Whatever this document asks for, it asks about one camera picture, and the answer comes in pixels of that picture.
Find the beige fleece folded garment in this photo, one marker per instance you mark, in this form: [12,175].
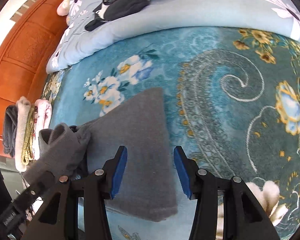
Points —
[23,107]

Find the pink folded blanket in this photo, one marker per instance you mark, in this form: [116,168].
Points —
[42,118]

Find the grey sweatpants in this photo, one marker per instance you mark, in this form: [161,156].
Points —
[147,190]

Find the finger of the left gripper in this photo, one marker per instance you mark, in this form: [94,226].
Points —
[35,190]

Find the pink pillow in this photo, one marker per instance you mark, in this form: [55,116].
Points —
[63,8]

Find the orange wooden headboard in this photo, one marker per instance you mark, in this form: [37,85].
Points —
[25,52]

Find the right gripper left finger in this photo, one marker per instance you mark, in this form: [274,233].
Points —
[57,218]

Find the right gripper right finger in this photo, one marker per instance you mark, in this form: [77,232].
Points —
[244,217]

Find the wall switch panel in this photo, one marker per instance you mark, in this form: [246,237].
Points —
[23,8]

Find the light blue floral quilt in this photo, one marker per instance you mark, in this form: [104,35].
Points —
[278,16]

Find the dark grey folded garment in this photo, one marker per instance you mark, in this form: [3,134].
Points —
[10,130]

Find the olive green folded garment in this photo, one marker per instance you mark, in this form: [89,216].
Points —
[27,151]

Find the teal floral bed blanket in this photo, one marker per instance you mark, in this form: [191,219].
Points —
[231,98]

